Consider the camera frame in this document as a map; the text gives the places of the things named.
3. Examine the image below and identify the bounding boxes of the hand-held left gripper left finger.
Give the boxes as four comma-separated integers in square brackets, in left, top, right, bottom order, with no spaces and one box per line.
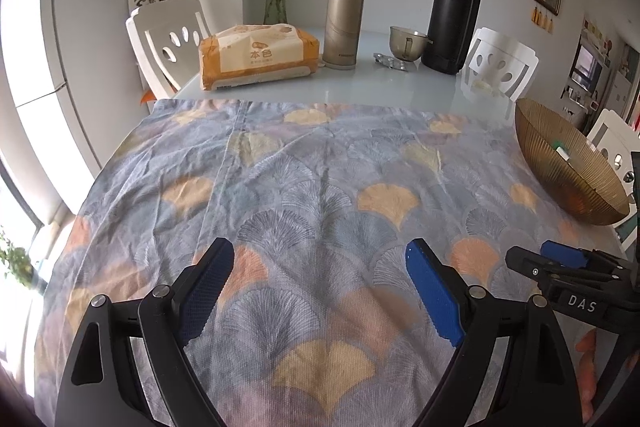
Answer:
[54,237,236,427]

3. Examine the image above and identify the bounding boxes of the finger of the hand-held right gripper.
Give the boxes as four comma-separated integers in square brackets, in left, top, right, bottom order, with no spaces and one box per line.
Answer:
[540,240,632,274]
[505,246,582,289]

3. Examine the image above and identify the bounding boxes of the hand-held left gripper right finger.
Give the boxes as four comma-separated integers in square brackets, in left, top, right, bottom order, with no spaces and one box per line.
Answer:
[405,238,586,427]

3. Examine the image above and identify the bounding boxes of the amber ribbed glass bowl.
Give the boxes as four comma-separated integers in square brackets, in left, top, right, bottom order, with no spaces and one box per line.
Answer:
[515,98,631,226]

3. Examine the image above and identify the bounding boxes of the person's right hand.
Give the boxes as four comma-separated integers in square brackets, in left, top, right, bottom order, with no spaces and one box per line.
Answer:
[575,329,601,413]

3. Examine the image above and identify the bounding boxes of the white chair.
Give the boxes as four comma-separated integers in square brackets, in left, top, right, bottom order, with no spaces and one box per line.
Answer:
[586,108,640,188]
[126,0,213,100]
[461,27,540,105]

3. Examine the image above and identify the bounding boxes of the leaf patterned tablecloth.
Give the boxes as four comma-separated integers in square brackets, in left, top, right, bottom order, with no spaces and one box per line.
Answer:
[30,99,626,427]

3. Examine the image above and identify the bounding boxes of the green potted plant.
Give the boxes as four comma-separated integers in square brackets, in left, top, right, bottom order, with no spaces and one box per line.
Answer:
[0,232,36,288]

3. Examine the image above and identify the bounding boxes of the orange tissue pack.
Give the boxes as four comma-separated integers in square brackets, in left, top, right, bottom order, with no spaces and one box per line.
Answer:
[198,23,321,92]

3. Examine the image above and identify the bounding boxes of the yellow hanging ornaments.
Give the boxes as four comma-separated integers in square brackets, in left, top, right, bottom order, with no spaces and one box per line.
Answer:
[530,6,555,32]

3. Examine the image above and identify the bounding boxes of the small glass cup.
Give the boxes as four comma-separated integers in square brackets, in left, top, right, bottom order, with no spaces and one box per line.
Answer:
[389,26,432,60]

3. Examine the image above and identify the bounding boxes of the tall black thermos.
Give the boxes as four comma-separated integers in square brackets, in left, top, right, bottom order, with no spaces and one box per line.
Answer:
[421,0,485,75]

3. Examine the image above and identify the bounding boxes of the gold thermos flask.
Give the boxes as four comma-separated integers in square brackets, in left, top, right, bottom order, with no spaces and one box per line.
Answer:
[322,0,367,70]

